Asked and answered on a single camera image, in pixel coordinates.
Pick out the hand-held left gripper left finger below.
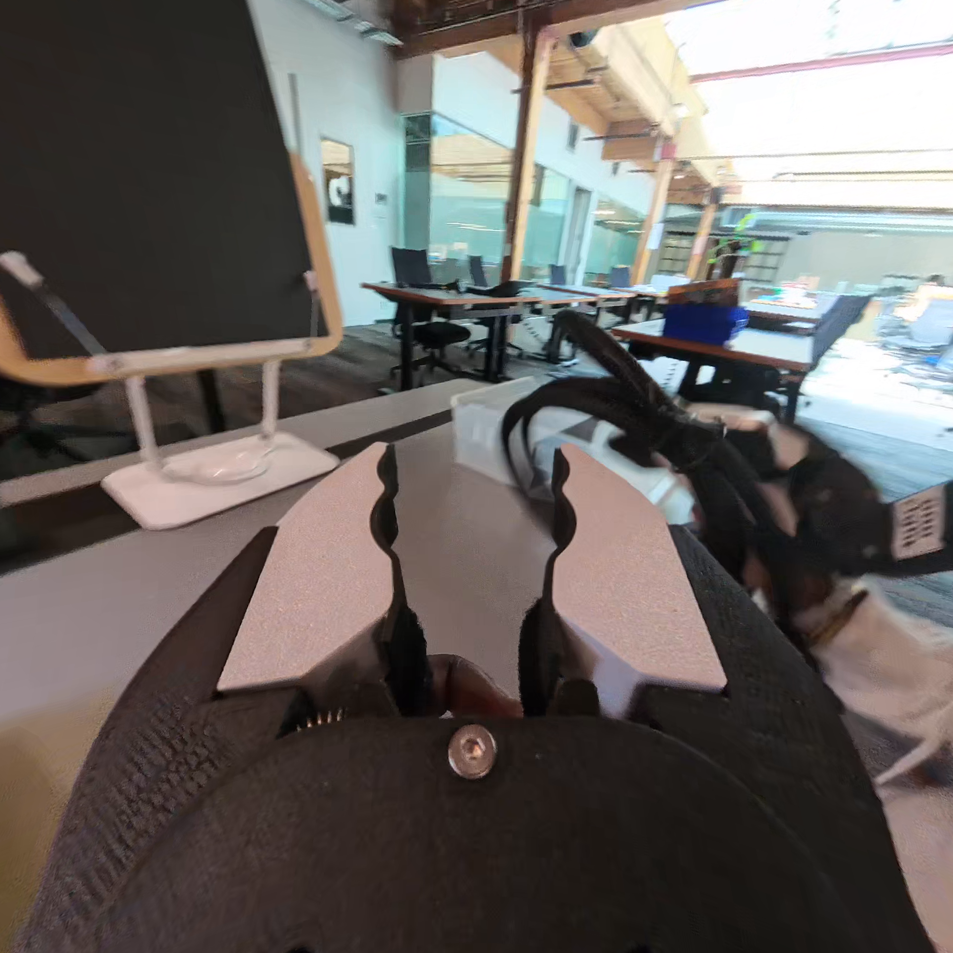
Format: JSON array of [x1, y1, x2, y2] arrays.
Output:
[[216, 443, 434, 719]]

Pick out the framed wall picture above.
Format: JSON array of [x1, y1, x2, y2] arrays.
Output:
[[319, 136, 357, 226]]

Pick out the braided HDMI cable green plugs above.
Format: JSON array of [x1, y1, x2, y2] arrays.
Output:
[[553, 307, 754, 568], [500, 377, 675, 494]]

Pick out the person's right forearm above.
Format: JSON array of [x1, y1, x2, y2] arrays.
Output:
[[806, 587, 953, 747]]

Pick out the black office chair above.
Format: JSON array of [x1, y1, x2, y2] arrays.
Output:
[[389, 246, 472, 375], [810, 293, 874, 375]]

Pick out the person's right hand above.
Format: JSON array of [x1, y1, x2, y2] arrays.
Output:
[[743, 553, 810, 650]]

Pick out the green potted plant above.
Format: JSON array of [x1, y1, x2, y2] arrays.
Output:
[[706, 214, 765, 281]]

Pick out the grey desk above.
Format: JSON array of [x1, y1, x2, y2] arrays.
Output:
[[0, 376, 746, 953]]

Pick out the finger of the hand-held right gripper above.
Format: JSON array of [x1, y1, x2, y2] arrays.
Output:
[[640, 463, 698, 525]]

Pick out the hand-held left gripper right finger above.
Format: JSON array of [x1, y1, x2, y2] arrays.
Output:
[[517, 444, 728, 717]]

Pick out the gold bracelet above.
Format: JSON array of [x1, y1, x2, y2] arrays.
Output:
[[808, 590, 870, 646]]

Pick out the person's left hand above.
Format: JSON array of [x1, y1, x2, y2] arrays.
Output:
[[430, 654, 524, 719]]

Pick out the wooden column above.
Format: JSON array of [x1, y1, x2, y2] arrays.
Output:
[[505, 28, 557, 285], [631, 140, 676, 289]]

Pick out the blue plastic bin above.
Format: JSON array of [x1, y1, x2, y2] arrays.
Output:
[[661, 300, 750, 348]]

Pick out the dark desk mat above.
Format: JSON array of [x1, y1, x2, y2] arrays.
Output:
[[0, 402, 457, 576]]

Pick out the wooden desk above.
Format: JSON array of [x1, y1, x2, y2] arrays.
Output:
[[609, 319, 817, 419], [359, 280, 546, 393], [536, 281, 639, 367]]

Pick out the clear plastic bin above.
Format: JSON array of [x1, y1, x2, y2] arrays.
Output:
[[449, 376, 598, 490]]

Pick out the white cord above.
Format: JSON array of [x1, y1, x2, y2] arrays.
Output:
[[873, 732, 944, 788]]

